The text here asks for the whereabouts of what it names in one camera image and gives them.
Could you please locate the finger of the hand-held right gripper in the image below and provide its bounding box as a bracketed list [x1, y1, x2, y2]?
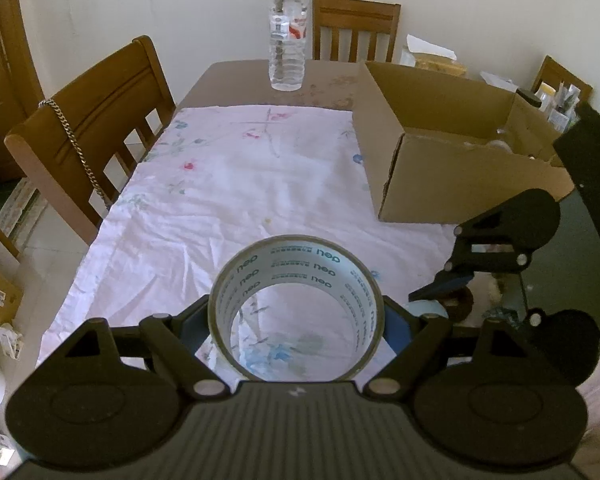
[408, 201, 530, 305]
[521, 308, 549, 333]

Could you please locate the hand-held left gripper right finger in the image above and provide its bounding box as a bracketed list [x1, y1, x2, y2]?
[362, 296, 536, 395]

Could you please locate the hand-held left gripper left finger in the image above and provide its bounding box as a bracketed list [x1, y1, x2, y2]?
[62, 296, 232, 402]

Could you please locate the brown fuzzy scrunchie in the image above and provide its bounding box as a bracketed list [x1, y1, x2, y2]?
[442, 287, 476, 323]

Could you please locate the light blue tape roll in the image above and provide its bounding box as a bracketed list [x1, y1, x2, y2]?
[407, 300, 451, 319]

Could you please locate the cardboard box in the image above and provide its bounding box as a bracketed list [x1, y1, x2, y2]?
[351, 60, 576, 223]

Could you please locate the brown packing tape roll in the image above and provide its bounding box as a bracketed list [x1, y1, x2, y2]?
[207, 235, 385, 382]

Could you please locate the brown wooden desktop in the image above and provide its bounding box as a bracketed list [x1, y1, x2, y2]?
[172, 59, 486, 116]

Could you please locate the cream purple crochet flower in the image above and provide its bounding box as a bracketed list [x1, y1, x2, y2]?
[472, 270, 512, 311]

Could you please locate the cluttered pen holder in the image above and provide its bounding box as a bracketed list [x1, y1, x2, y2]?
[547, 80, 583, 128]

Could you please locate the clear plastic container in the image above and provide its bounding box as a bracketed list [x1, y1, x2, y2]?
[485, 127, 519, 154]

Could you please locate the white floral cloth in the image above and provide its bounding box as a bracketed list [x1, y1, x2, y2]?
[42, 104, 600, 396]

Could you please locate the yellow tissue box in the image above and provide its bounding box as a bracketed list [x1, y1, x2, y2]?
[405, 34, 468, 77]

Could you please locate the clear plastic water bottle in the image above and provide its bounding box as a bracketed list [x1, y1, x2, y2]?
[267, 0, 308, 93]

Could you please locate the wooden slatted chair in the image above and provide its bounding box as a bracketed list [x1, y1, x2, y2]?
[311, 0, 402, 63]

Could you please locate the wooden glass door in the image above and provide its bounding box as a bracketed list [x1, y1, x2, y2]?
[0, 0, 47, 182]

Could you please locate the metal chain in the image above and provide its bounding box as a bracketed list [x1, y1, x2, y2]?
[39, 99, 112, 208]

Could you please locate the wooden chair with chain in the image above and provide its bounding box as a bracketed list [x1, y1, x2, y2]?
[5, 35, 176, 247]

